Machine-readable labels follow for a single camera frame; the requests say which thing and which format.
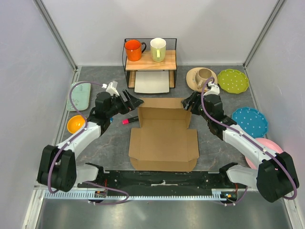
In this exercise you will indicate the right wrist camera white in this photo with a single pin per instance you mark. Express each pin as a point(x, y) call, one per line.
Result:
point(213, 89)

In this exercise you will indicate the orange bowl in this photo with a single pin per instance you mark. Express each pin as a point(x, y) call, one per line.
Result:
point(75, 123)

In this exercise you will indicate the pink marker pen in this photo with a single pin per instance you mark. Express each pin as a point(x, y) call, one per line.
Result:
point(130, 120)

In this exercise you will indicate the white square plate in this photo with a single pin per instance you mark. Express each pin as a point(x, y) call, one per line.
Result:
point(152, 82)

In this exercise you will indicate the green dotted plate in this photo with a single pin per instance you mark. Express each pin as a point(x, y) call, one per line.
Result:
point(233, 81)

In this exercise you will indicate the light green mug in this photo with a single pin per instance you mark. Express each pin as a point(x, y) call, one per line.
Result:
point(158, 49)

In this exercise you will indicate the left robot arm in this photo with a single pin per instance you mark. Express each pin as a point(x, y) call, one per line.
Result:
point(58, 169)

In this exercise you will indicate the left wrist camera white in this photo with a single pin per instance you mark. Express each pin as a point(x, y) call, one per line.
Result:
point(111, 88)

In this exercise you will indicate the blue dotted plate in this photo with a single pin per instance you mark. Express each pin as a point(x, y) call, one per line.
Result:
point(251, 121)

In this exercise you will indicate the brown cardboard paper box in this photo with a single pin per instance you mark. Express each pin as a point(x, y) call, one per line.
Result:
point(164, 141)

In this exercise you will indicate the white cable duct rail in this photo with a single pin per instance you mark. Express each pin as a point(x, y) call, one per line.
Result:
point(94, 195)

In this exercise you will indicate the black wire shelf rack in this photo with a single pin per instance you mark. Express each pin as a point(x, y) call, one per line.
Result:
point(146, 63)

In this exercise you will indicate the beige saucer plate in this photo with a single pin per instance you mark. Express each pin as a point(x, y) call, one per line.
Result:
point(190, 78)

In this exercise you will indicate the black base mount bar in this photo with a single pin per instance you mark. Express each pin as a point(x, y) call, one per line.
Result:
point(155, 183)

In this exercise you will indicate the orange mug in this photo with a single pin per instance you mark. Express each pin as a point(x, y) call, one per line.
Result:
point(134, 49)

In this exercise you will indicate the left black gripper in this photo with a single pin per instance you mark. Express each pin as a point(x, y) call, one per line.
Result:
point(132, 103)

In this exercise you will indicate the mint green tray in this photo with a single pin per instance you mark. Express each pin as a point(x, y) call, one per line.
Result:
point(81, 96)

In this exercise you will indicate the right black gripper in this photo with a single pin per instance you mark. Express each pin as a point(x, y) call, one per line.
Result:
point(196, 97)

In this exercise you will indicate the pink plate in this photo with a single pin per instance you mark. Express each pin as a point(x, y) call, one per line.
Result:
point(267, 143)

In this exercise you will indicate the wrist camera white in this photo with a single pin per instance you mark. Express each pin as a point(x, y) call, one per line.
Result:
point(213, 89)
point(111, 88)

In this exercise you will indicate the beige ceramic cup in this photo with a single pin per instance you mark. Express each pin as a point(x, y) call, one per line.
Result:
point(201, 76)

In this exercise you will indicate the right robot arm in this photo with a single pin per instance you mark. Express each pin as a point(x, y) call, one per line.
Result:
point(275, 175)

